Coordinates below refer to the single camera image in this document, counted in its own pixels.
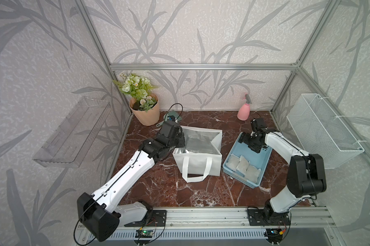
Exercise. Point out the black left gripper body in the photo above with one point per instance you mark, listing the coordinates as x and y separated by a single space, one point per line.
178 141

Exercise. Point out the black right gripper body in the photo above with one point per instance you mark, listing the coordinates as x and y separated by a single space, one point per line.
250 141

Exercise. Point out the white ice pack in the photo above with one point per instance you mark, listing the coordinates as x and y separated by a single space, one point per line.
242 166
252 174
233 162

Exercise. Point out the white insulated delivery bag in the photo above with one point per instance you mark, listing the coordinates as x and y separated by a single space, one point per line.
201 156

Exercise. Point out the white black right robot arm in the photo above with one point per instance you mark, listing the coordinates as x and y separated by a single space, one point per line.
305 177

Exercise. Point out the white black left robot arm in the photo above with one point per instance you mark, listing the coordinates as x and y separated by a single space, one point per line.
99 212

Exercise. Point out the small green hand brush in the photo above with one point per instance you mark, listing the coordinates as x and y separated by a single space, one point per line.
170 116

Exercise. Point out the beige ribbed flower pot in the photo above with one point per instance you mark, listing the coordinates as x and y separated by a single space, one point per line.
147 118

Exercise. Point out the light blue plastic basket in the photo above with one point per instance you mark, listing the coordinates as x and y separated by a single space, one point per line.
258 160

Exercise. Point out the pink spray bottle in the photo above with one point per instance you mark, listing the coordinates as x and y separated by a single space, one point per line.
244 111

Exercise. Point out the artificial green white plant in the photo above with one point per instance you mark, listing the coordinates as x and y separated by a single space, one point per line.
139 88

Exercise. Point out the green circuit board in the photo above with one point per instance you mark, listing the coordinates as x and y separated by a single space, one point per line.
144 233

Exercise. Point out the white wire mesh basket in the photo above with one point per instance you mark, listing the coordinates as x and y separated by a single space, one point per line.
321 131

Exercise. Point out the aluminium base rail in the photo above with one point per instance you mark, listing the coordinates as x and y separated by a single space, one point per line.
221 223

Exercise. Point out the right circuit board with wires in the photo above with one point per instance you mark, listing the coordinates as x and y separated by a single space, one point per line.
275 233

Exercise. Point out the clear plastic wall shelf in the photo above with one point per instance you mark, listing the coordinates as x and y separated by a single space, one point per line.
71 141

